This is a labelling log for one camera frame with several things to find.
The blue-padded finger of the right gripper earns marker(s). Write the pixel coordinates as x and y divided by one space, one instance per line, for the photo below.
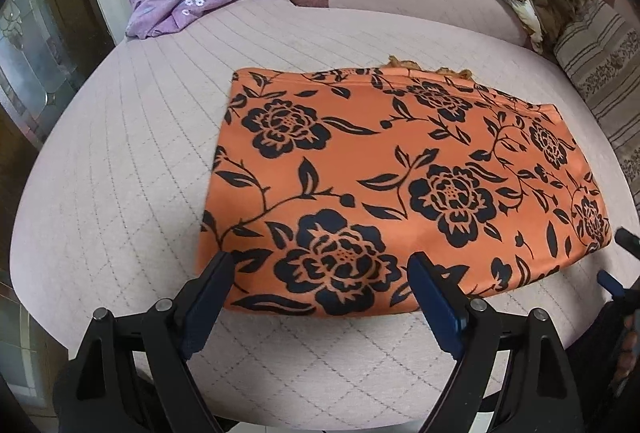
610 284

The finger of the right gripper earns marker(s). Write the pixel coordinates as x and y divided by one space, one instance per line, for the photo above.
628 241

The person's right hand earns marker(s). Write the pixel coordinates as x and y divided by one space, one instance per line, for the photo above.
629 350

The wooden glass panel door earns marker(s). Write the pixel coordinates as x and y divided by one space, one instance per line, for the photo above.
48 50

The striped beige pillow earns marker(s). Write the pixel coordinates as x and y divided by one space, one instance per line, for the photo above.
599 53

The orange black floral cloth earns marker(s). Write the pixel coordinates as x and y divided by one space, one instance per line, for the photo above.
325 183

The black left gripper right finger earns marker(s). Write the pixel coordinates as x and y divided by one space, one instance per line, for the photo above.
511 366

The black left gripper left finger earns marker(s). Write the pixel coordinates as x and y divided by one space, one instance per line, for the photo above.
131 373

